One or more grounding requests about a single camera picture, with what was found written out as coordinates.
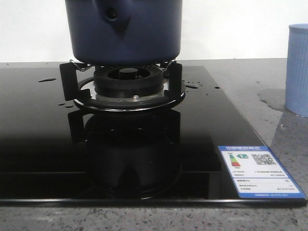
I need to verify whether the light blue ribbed cup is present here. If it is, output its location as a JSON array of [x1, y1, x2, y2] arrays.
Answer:
[[285, 24, 308, 117]]

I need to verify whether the dark blue cooking pot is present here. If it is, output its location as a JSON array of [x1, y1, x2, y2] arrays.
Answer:
[[65, 0, 182, 66]]

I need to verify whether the black gas burner head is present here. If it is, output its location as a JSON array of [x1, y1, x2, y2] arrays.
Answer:
[[94, 65, 164, 98]]

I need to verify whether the black glass gas stove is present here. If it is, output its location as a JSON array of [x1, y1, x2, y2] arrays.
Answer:
[[0, 66, 308, 207]]

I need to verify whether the blue energy label sticker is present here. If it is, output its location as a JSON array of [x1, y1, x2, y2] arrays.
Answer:
[[218, 146, 306, 199]]

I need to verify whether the chrome burner drip ring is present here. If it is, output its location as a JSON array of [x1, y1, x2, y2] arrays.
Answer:
[[73, 77, 187, 113]]

